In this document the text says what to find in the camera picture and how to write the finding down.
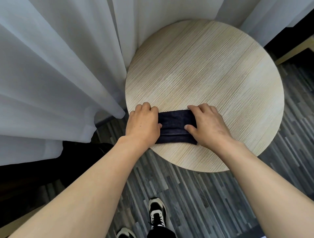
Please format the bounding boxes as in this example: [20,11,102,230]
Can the person's left hand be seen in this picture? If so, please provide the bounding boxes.
[125,102,163,150]

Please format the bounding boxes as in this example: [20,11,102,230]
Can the person's right hand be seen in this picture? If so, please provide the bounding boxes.
[184,103,238,150]

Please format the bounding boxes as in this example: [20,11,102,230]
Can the white sheer curtain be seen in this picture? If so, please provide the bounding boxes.
[0,0,219,167]
[216,0,314,48]

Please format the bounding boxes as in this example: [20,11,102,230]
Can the dark navy cloth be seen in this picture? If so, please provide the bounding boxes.
[155,110,198,145]

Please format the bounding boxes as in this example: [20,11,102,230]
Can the black trouser leg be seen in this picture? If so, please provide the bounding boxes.
[147,227,176,238]

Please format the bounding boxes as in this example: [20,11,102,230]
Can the black and white sneaker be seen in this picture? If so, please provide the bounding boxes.
[115,227,137,238]
[148,198,167,231]

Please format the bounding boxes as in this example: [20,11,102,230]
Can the round light wooden table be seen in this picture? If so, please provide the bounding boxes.
[125,19,285,173]

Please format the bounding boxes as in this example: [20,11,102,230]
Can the light wooden furniture frame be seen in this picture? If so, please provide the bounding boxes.
[275,34,314,66]

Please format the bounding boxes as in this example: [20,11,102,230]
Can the person's left forearm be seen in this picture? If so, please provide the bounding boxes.
[7,136,152,238]

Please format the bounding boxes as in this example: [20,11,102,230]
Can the person's right forearm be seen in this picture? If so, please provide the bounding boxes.
[211,137,314,238]

